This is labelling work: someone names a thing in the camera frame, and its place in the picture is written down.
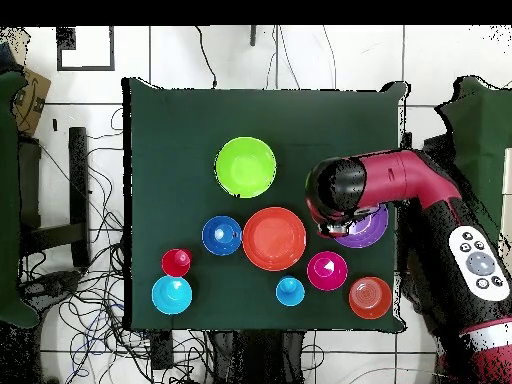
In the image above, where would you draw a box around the purple bowl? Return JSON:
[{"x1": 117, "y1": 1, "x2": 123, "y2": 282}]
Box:
[{"x1": 333, "y1": 203, "x2": 390, "y2": 250}]

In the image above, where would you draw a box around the large green bowl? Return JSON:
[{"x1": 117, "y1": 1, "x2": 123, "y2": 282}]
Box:
[{"x1": 214, "y1": 136, "x2": 278, "y2": 200}]

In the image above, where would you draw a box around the dark blue bowl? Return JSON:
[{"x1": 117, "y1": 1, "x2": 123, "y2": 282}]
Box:
[{"x1": 200, "y1": 215, "x2": 244, "y2": 257}]

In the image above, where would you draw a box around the magenta bowl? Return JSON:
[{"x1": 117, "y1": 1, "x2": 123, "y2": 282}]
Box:
[{"x1": 306, "y1": 250, "x2": 349, "y2": 292}]

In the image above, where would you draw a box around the wide orange bowl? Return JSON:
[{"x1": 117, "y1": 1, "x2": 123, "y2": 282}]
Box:
[{"x1": 241, "y1": 206, "x2": 308, "y2": 272}]

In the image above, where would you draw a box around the light blue cup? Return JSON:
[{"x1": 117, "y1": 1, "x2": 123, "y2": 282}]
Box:
[{"x1": 274, "y1": 274, "x2": 306, "y2": 308}]

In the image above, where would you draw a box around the deep orange bowl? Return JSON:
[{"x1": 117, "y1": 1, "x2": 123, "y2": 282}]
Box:
[{"x1": 348, "y1": 276, "x2": 394, "y2": 321}]

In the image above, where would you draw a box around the black metal stand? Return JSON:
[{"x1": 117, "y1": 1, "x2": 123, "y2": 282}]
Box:
[
  {"x1": 397, "y1": 131, "x2": 455, "y2": 161},
  {"x1": 17, "y1": 126, "x2": 91, "y2": 268}
]

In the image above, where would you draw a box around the dark green tablecloth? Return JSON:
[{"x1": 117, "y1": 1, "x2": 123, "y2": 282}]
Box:
[{"x1": 121, "y1": 76, "x2": 409, "y2": 333}]

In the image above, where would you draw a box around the red cup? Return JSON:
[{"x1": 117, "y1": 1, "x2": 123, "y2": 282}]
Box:
[{"x1": 160, "y1": 248, "x2": 193, "y2": 278}]

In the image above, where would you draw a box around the green cloth side table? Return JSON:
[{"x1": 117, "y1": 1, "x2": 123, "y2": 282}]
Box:
[
  {"x1": 0, "y1": 70, "x2": 40, "y2": 329},
  {"x1": 433, "y1": 75, "x2": 512, "y2": 241}
]

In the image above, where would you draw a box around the light blue bowl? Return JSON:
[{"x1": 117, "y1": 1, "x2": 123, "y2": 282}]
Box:
[{"x1": 150, "y1": 275, "x2": 194, "y2": 316}]

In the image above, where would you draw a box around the black box on floor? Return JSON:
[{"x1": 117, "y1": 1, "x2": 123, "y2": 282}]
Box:
[{"x1": 150, "y1": 329, "x2": 174, "y2": 371}]

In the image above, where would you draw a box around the grey machine base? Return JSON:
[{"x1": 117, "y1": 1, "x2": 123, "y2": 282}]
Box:
[{"x1": 19, "y1": 270, "x2": 83, "y2": 309}]

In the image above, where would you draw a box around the cardboard box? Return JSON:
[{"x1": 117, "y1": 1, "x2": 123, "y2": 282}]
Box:
[{"x1": 11, "y1": 67, "x2": 52, "y2": 137}]

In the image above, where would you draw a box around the black cable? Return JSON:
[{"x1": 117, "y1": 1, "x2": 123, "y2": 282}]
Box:
[{"x1": 194, "y1": 26, "x2": 218, "y2": 89}]

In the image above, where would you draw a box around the tangle of black cables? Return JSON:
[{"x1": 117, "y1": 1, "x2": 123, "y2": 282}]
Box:
[{"x1": 17, "y1": 107, "x2": 225, "y2": 384}]

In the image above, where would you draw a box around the black square frame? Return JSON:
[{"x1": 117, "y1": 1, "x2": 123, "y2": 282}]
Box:
[{"x1": 56, "y1": 26, "x2": 116, "y2": 72}]

